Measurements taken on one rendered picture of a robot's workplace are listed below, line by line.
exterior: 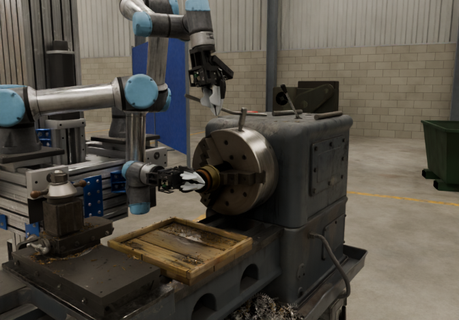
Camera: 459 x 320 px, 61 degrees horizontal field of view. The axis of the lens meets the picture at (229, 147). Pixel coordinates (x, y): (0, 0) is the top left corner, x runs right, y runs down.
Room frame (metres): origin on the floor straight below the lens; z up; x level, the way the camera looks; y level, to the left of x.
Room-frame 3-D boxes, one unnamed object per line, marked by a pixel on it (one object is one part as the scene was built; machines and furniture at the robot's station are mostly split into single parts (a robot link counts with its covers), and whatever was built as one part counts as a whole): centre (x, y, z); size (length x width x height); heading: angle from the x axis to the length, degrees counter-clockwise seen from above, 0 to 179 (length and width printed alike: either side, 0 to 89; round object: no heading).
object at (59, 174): (0.96, 0.43, 1.17); 0.04 x 0.04 x 0.03
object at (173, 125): (8.10, 1.55, 1.18); 4.12 x 0.80 x 2.35; 25
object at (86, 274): (0.92, 0.38, 0.95); 0.43 x 0.17 x 0.05; 53
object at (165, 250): (1.19, 0.16, 0.89); 0.36 x 0.30 x 0.04; 53
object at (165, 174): (1.29, 0.21, 1.08); 0.12 x 0.09 x 0.08; 53
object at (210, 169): (1.29, 0.08, 1.08); 0.09 x 0.09 x 0.09; 55
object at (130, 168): (1.39, 0.34, 1.08); 0.11 x 0.08 x 0.09; 53
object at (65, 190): (0.96, 0.43, 1.13); 0.08 x 0.08 x 0.03
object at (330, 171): (1.74, -0.24, 1.06); 0.59 x 0.48 x 0.39; 143
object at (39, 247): (0.98, 0.41, 0.99); 0.20 x 0.10 x 0.05; 143
